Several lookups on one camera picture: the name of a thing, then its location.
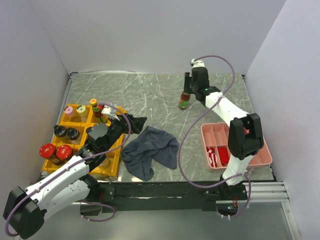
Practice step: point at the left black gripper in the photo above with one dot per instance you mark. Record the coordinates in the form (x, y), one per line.
(136, 123)

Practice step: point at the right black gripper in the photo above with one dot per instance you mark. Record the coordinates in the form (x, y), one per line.
(187, 78)

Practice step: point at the yellow cap chili sauce bottle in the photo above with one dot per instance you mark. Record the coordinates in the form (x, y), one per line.
(184, 101)

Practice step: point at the yellow cap green label bottle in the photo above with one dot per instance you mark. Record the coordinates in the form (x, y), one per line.
(97, 111)

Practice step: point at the green lid cream bottle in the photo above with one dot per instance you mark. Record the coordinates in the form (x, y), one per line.
(82, 112)

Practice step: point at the white powder bottle black cap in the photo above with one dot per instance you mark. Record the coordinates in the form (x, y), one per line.
(73, 135)

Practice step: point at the round black cap dark bottle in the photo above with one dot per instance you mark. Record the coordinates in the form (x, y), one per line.
(60, 133)

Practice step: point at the red lid sauce jar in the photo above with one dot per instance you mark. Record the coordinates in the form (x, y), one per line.
(48, 151)
(64, 153)

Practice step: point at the salt grinder black top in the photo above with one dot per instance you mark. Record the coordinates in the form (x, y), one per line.
(105, 163)

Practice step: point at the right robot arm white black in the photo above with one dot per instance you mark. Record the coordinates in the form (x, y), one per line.
(245, 137)

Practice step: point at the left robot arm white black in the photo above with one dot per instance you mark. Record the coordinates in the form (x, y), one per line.
(27, 209)

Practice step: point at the dark blue cloth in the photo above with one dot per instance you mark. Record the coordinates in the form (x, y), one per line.
(151, 144)

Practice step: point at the pink compartment tray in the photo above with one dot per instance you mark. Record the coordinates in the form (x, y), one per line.
(216, 135)

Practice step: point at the yellow compartment organizer tray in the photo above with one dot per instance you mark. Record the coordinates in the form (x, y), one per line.
(82, 123)

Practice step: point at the pink lid bottle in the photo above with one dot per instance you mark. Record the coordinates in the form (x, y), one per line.
(69, 113)

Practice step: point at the red white striped packet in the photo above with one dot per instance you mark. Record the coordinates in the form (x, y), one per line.
(212, 157)

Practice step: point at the red packet in tray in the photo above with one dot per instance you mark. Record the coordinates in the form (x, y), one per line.
(223, 155)

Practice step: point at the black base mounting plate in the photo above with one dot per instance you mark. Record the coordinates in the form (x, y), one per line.
(175, 195)

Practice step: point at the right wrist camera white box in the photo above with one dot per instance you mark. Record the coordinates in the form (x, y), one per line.
(197, 63)

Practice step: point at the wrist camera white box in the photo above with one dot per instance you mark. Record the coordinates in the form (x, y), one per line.
(197, 63)
(109, 110)

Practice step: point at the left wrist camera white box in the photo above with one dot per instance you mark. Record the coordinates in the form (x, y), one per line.
(109, 110)

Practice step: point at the aluminium frame rail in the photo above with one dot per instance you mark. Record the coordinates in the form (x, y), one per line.
(269, 217)

